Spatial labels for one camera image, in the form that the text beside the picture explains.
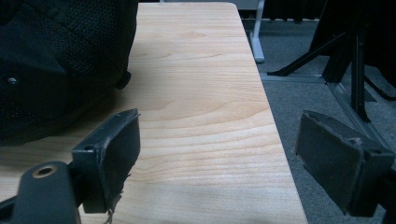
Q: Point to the dark curtain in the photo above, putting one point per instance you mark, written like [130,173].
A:
[289,9]

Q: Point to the black mesh backpack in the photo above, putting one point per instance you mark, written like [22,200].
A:
[59,62]

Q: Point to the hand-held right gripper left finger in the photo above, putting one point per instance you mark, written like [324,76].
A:
[107,161]

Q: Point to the white table leg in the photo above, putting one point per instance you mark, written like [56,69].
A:
[257,37]

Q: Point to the black metal stand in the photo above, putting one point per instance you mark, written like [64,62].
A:
[345,62]

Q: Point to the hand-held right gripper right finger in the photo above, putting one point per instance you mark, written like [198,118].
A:
[337,161]

